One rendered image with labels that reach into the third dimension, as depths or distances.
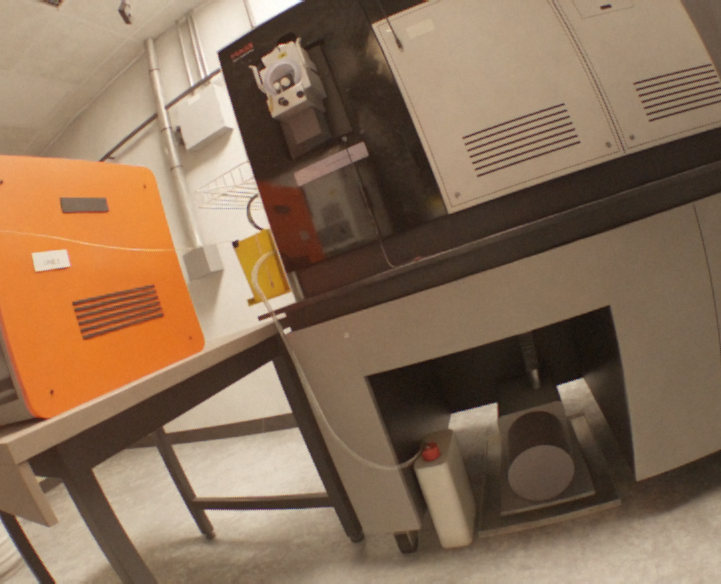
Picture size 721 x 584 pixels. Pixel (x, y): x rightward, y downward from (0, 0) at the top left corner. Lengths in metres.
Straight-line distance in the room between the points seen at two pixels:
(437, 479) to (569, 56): 0.99
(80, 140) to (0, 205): 3.00
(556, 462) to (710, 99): 0.92
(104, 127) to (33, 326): 2.84
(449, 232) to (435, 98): 0.29
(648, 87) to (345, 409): 0.96
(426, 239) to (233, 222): 1.69
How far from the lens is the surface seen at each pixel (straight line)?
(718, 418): 1.02
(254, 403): 2.62
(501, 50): 0.92
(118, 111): 3.33
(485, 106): 0.88
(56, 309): 0.70
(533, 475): 1.09
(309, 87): 0.90
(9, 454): 0.58
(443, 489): 1.04
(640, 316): 0.85
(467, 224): 0.87
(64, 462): 0.64
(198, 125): 2.54
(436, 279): 0.80
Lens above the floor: 0.76
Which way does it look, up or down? 3 degrees down
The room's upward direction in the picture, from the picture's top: 19 degrees counter-clockwise
